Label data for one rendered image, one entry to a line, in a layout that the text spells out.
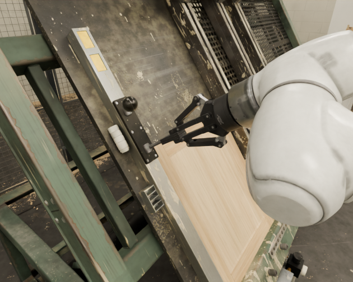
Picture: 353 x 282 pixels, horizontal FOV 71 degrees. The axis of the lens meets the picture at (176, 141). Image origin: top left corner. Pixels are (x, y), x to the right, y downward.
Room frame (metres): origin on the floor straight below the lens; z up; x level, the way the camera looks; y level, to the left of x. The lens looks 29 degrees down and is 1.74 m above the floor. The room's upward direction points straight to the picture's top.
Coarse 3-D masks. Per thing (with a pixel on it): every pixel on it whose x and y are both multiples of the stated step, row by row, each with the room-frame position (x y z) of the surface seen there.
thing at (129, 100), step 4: (128, 96) 0.57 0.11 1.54; (124, 100) 0.56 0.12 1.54; (128, 100) 0.55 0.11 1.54; (132, 100) 0.55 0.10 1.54; (136, 100) 0.56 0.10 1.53; (124, 104) 0.55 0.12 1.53; (128, 104) 0.55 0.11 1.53; (132, 104) 0.55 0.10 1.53; (136, 104) 0.56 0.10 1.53; (124, 108) 0.55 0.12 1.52; (128, 108) 0.55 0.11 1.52; (132, 108) 0.55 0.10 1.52; (136, 108) 0.56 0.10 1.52; (124, 112) 0.64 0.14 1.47; (128, 112) 0.64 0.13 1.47
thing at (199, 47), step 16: (176, 0) 1.14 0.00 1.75; (176, 16) 1.14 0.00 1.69; (192, 16) 1.14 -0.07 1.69; (192, 32) 1.09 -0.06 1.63; (192, 48) 1.09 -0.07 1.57; (208, 48) 1.09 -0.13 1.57; (208, 64) 1.04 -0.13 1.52; (208, 80) 1.04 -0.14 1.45; (224, 80) 1.04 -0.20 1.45; (240, 128) 0.94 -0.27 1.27; (240, 144) 0.93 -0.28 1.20
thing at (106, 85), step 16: (80, 48) 0.71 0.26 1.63; (96, 48) 0.74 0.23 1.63; (96, 80) 0.68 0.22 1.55; (112, 80) 0.70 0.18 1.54; (112, 96) 0.66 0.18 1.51; (112, 112) 0.65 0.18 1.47; (128, 144) 0.62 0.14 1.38; (144, 176) 0.59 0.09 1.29; (160, 176) 0.58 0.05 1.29; (160, 192) 0.55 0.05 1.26; (176, 208) 0.54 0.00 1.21; (176, 224) 0.51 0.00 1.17; (192, 224) 0.54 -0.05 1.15; (192, 240) 0.50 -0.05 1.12; (192, 256) 0.48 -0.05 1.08; (208, 256) 0.49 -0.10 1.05; (208, 272) 0.46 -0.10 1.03
